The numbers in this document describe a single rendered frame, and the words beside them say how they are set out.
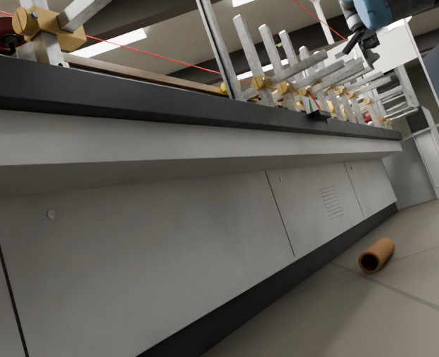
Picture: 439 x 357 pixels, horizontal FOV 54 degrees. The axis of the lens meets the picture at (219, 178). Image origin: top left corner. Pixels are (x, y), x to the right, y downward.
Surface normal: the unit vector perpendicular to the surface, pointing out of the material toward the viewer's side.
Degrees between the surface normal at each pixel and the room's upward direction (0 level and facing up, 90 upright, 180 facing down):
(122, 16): 90
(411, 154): 90
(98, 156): 90
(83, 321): 90
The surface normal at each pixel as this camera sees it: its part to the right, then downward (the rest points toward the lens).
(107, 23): -0.07, -0.11
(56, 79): 0.79, -0.33
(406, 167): -0.53, 0.06
